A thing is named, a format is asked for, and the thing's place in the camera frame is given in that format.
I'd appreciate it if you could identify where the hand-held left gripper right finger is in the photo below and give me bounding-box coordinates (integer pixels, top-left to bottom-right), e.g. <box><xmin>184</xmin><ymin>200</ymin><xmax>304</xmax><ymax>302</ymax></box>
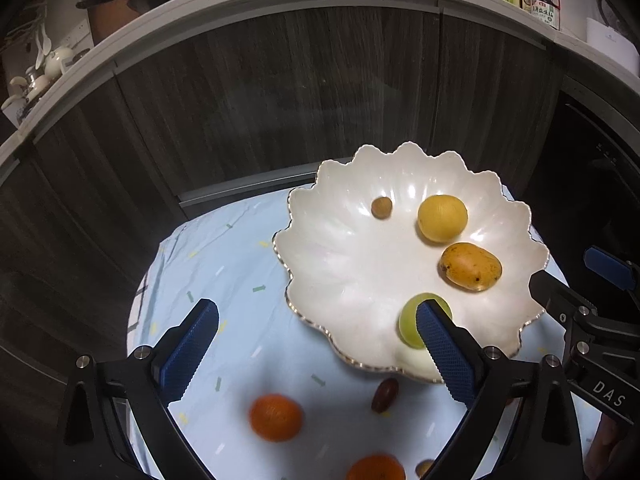
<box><xmin>415</xmin><ymin>299</ymin><xmax>586</xmax><ymax>480</ymax></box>

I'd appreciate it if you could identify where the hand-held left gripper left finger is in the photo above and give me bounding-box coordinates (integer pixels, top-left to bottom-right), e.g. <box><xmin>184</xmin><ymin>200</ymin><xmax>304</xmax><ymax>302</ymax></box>
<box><xmin>55</xmin><ymin>299</ymin><xmax>220</xmax><ymax>480</ymax></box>

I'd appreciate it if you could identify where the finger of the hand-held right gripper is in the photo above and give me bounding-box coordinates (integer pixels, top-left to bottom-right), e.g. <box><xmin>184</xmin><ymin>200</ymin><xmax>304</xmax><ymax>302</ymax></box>
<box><xmin>584</xmin><ymin>245</ymin><xmax>640</xmax><ymax>293</ymax></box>
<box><xmin>528</xmin><ymin>270</ymin><xmax>599</xmax><ymax>328</ymax></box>

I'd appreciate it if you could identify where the green apple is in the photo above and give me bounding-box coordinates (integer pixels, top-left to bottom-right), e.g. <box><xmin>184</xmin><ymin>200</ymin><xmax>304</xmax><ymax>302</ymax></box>
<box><xmin>398</xmin><ymin>292</ymin><xmax>453</xmax><ymax>350</ymax></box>

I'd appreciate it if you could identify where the red grape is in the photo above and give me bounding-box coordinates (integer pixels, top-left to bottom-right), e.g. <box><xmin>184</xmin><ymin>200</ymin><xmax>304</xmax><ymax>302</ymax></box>
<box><xmin>371</xmin><ymin>378</ymin><xmax>401</xmax><ymax>412</ymax></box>

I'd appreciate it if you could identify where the yellow mango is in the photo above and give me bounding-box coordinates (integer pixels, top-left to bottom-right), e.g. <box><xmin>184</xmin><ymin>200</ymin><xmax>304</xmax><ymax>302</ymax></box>
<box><xmin>439</xmin><ymin>242</ymin><xmax>502</xmax><ymax>292</ymax></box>

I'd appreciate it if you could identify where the orange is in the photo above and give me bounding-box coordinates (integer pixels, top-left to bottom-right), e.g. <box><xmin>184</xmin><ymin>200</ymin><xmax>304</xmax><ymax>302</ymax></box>
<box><xmin>346</xmin><ymin>454</ymin><xmax>406</xmax><ymax>480</ymax></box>
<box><xmin>248</xmin><ymin>394</ymin><xmax>305</xmax><ymax>443</ymax></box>

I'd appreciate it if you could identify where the yellow lemon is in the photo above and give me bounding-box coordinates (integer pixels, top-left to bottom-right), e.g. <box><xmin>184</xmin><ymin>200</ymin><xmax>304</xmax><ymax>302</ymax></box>
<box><xmin>417</xmin><ymin>195</ymin><xmax>469</xmax><ymax>245</ymax></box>

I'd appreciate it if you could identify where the white scalloped bowl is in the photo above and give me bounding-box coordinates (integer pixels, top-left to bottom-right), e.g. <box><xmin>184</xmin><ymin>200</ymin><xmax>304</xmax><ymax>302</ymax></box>
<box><xmin>272</xmin><ymin>142</ymin><xmax>551</xmax><ymax>385</ymax></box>

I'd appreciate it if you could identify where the person's right hand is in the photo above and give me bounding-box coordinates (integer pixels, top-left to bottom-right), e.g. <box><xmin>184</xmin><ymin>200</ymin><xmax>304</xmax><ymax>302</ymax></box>
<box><xmin>585</xmin><ymin>409</ymin><xmax>640</xmax><ymax>480</ymax></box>

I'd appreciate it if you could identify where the light blue patterned cloth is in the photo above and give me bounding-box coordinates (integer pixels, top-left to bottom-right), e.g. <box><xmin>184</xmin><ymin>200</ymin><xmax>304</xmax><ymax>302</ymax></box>
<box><xmin>127</xmin><ymin>180</ymin><xmax>606</xmax><ymax>480</ymax></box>

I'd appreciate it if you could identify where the black dishwasher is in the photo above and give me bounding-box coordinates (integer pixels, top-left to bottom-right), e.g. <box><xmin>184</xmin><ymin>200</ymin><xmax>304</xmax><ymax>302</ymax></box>
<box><xmin>520</xmin><ymin>90</ymin><xmax>640</xmax><ymax>311</ymax></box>

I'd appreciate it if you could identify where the white box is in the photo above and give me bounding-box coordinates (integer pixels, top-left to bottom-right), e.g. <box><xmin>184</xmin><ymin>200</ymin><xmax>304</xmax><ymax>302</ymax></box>
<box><xmin>586</xmin><ymin>17</ymin><xmax>640</xmax><ymax>73</ymax></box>

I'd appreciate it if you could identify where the wood-grain base cabinet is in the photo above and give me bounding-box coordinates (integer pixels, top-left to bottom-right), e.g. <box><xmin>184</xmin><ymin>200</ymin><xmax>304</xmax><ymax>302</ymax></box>
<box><xmin>0</xmin><ymin>2</ymin><xmax>566</xmax><ymax>391</ymax></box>

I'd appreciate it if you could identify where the white cup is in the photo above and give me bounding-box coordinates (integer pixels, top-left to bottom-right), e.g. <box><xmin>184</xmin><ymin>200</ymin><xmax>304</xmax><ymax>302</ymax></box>
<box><xmin>2</xmin><ymin>77</ymin><xmax>37</xmax><ymax>126</ymax></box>

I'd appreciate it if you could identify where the white teapot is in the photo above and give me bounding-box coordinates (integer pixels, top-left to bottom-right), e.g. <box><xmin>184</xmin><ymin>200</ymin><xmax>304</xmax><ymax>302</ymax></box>
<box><xmin>45</xmin><ymin>47</ymin><xmax>76</xmax><ymax>73</ymax></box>

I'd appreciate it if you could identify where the brown cutting board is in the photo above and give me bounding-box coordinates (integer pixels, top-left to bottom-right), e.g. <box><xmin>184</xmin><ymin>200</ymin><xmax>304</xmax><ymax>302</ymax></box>
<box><xmin>87</xmin><ymin>0</ymin><xmax>166</xmax><ymax>43</ymax></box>

